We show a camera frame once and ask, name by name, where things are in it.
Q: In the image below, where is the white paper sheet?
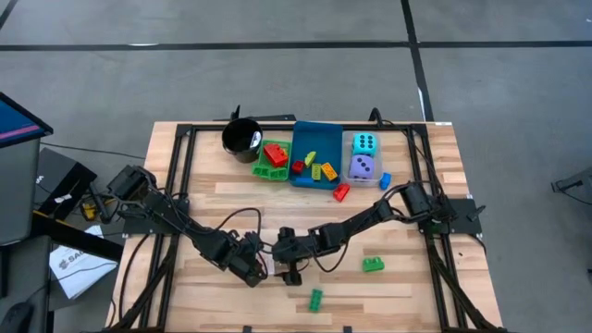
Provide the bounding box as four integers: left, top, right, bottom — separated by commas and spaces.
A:
48, 225, 119, 301

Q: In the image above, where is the grey stand foot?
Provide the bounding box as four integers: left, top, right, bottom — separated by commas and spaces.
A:
552, 166, 592, 194

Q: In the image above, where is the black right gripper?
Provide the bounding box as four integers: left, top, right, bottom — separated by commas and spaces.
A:
271, 226, 321, 287

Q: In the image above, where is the thin black cable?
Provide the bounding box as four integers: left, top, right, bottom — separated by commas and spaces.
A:
39, 141, 147, 162

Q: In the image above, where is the black computer mouse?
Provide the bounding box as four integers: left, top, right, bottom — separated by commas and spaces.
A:
0, 300, 33, 333

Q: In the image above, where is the teal foam die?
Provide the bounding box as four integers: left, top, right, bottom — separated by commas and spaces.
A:
351, 132, 378, 157

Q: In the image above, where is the green studded toy brick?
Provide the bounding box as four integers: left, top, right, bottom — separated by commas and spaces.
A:
308, 289, 325, 314

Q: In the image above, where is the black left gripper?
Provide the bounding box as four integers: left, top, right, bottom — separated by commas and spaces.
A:
225, 229, 278, 289

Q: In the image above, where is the black plastic bucket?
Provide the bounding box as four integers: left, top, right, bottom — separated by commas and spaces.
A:
221, 117, 265, 165

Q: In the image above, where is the grey cabinet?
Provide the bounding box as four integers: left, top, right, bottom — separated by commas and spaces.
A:
0, 137, 42, 246

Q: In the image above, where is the blue plastic bin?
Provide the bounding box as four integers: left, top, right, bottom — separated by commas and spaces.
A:
289, 120, 344, 191

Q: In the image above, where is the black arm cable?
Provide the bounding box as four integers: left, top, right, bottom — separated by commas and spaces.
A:
215, 206, 264, 244
310, 238, 352, 274

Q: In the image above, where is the large red toy brick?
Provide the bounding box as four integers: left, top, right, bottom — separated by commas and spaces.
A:
263, 142, 290, 168

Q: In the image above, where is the dark grey desk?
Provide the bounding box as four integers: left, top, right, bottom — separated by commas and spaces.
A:
0, 233, 53, 333

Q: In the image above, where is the clear plastic bin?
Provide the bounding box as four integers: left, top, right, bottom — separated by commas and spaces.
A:
341, 130, 385, 188

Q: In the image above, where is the purple foam die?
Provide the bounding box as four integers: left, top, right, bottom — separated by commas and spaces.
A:
348, 154, 376, 180

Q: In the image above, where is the black floor cable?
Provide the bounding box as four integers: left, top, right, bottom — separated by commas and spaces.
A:
549, 178, 592, 207

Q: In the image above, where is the computer monitor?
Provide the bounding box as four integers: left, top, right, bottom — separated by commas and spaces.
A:
0, 91, 55, 149

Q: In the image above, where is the small red toy brick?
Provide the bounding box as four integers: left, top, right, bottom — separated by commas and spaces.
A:
332, 182, 352, 204

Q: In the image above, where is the green slatted plastic basket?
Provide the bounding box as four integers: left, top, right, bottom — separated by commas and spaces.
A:
251, 139, 293, 182

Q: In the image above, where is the small green toy brick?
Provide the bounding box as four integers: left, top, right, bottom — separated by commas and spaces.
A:
362, 256, 386, 273

